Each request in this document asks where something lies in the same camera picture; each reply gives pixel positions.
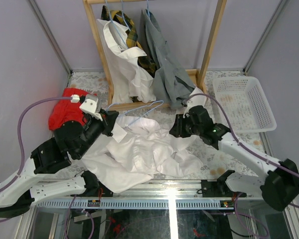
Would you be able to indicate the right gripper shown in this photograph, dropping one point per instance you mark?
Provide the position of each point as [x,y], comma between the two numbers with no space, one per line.
[178,129]

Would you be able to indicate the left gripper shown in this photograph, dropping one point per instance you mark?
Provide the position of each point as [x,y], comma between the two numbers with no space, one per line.
[110,122]

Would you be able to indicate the blue wire hanger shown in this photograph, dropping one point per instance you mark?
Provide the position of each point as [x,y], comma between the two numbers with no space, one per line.
[124,109]

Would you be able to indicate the white shirt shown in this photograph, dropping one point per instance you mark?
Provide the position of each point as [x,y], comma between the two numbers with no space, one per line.
[129,79]
[139,149]

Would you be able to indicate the white plastic basket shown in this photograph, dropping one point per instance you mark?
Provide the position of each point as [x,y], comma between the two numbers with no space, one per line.
[245,104]

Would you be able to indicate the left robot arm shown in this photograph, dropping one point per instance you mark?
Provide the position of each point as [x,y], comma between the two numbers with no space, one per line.
[70,142]

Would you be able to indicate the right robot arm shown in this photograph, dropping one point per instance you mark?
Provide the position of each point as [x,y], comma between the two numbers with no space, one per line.
[275,181]

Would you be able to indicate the yellow plaid shirt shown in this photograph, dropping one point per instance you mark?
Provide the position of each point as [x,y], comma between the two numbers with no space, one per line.
[146,61]

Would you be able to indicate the blue hanger middle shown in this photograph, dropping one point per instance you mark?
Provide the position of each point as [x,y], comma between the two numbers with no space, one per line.
[126,21]

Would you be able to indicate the wooden clothes rack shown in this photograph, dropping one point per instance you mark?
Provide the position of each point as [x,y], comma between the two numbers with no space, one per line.
[197,76]

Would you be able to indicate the red cloth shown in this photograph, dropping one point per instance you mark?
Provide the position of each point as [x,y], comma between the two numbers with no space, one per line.
[64,111]

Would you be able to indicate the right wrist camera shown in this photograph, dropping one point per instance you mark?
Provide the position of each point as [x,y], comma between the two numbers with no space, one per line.
[186,105]

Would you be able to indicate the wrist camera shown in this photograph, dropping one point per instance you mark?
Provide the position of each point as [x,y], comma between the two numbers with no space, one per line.
[186,105]
[90,104]

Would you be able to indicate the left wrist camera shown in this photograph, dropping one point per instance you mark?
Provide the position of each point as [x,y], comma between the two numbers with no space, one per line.
[90,104]

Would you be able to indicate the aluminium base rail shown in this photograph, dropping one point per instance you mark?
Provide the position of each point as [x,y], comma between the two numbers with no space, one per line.
[154,194]

